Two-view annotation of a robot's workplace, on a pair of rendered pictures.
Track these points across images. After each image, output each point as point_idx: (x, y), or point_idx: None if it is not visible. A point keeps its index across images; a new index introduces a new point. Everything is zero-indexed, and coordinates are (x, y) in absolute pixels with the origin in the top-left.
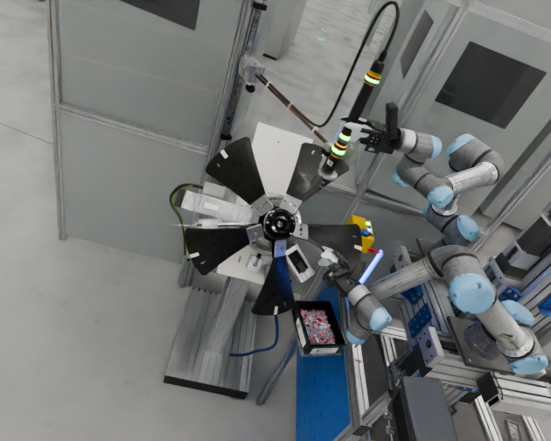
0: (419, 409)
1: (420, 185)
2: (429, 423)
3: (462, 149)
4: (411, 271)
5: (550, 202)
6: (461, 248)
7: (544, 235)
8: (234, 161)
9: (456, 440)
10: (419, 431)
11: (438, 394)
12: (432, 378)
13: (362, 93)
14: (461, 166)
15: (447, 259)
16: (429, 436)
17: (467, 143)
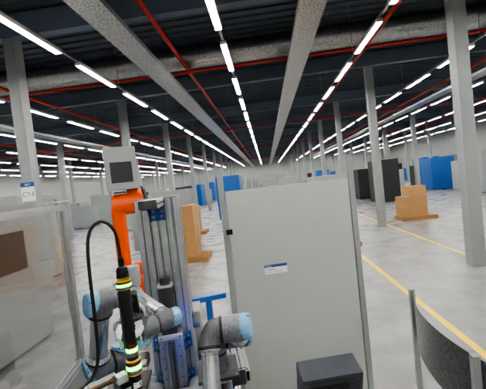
0: (323, 373)
1: (163, 324)
2: (329, 367)
3: (102, 300)
4: (214, 367)
5: (144, 282)
6: (212, 321)
7: (172, 293)
8: None
9: (332, 356)
10: (337, 373)
11: (308, 363)
12: (298, 365)
13: (128, 299)
14: (109, 311)
15: (220, 332)
16: (337, 368)
17: (100, 294)
